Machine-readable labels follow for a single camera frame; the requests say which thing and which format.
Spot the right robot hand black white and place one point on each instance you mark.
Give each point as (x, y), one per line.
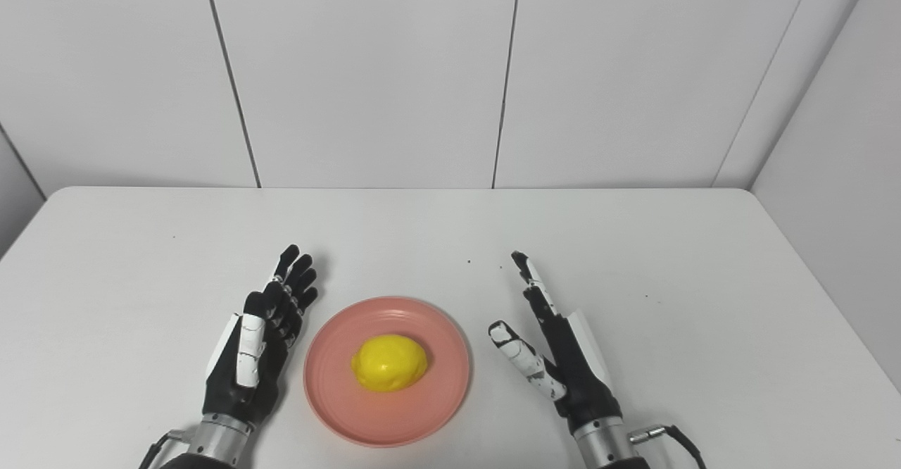
(563, 356)

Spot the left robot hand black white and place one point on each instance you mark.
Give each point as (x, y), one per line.
(253, 356)

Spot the pink plate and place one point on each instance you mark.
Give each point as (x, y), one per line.
(386, 371)

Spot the yellow lemon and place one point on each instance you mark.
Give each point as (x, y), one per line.
(389, 362)

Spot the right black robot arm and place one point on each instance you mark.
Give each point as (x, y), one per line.
(605, 448)

